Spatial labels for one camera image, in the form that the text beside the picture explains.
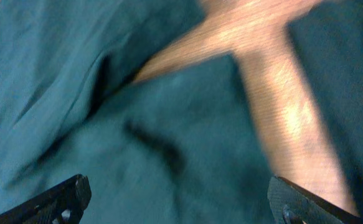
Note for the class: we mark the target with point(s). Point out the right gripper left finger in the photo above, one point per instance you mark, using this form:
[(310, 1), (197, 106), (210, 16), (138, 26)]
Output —
[(63, 203)]

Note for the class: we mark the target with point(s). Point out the black shorts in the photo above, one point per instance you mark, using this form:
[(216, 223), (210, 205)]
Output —
[(181, 148)]

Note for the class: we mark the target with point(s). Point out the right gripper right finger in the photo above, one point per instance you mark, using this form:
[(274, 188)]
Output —
[(291, 203)]

